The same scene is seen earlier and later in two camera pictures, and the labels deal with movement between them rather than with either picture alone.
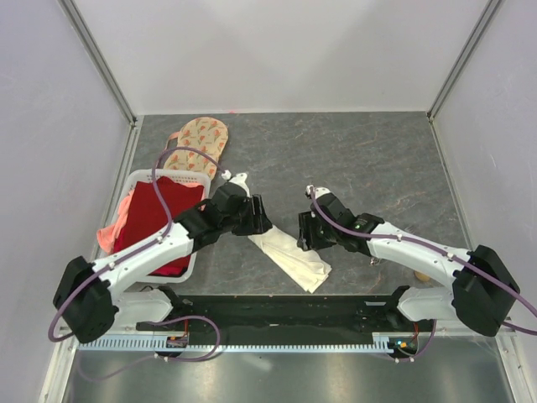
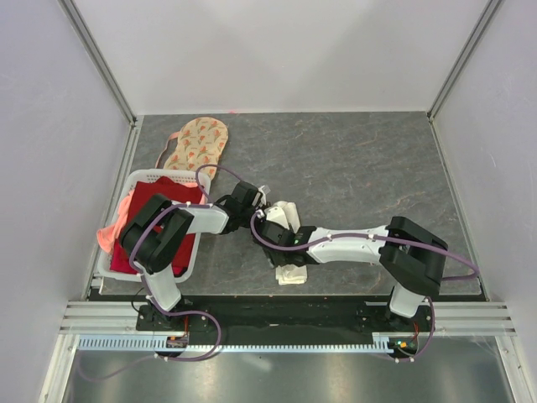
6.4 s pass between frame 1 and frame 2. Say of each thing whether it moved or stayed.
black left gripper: stayed
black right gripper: moved
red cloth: stayed
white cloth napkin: moved
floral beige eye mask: stayed
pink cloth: stayed
